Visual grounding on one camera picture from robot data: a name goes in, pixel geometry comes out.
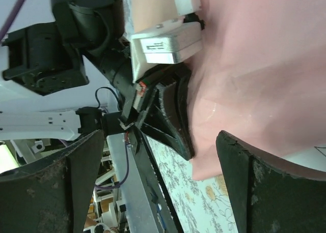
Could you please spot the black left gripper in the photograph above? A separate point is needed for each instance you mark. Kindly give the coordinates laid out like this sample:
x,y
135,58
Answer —
x,y
156,104

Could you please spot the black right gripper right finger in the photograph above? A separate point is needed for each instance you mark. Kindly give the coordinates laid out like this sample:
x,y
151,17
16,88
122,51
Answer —
x,y
268,193

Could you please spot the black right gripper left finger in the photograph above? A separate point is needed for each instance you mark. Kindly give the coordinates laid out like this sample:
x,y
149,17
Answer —
x,y
52,194

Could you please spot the pink wrapping paper sheet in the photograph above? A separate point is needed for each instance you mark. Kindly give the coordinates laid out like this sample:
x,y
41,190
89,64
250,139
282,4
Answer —
x,y
260,76

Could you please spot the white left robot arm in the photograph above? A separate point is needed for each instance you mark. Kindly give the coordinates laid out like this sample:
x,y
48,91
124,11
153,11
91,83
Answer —
x,y
47,58

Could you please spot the floral patterned table mat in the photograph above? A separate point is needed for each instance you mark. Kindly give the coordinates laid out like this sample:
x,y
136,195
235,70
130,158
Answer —
x,y
201,206

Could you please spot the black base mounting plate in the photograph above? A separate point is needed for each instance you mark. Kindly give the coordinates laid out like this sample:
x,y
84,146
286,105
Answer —
x,y
149,207

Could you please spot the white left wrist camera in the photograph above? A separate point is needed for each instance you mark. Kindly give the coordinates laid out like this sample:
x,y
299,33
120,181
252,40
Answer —
x,y
168,42

